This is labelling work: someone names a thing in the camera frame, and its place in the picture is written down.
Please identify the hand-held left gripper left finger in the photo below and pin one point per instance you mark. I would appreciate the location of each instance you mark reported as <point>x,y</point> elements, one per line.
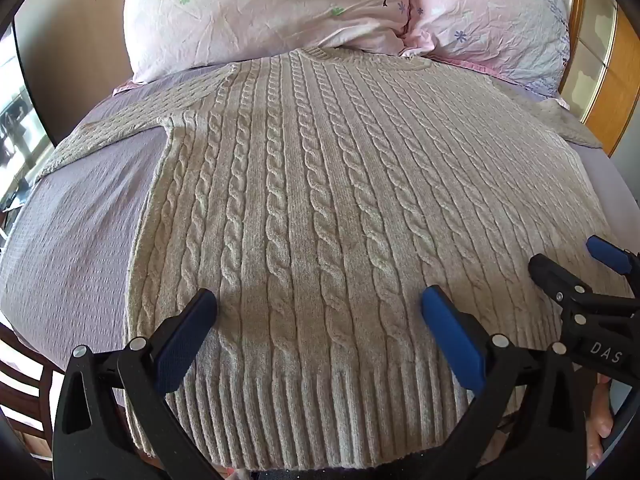
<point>182,342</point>

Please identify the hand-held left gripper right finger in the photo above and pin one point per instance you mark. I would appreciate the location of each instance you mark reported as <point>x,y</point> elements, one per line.
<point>452,342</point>

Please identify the white floral pillow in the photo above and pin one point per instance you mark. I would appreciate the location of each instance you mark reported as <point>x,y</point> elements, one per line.
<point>250,10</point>

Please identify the window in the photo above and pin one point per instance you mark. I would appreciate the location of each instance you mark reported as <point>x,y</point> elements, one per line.
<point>15,125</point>

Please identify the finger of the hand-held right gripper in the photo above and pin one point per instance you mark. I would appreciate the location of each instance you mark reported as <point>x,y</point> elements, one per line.
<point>607,255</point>
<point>552,275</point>

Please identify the person's right hand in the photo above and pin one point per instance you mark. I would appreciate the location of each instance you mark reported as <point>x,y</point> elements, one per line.
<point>600,415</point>

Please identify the dark wooden chair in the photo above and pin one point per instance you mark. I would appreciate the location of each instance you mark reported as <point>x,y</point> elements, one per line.
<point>25,390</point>

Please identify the pink floral pillow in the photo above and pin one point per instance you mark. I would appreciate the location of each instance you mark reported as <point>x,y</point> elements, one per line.
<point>495,20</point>

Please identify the lavender bed sheet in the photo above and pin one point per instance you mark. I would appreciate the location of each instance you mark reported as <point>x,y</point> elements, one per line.
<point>75,240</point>

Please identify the wooden headboard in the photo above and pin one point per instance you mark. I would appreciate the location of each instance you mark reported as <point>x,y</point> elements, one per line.
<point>625,90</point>

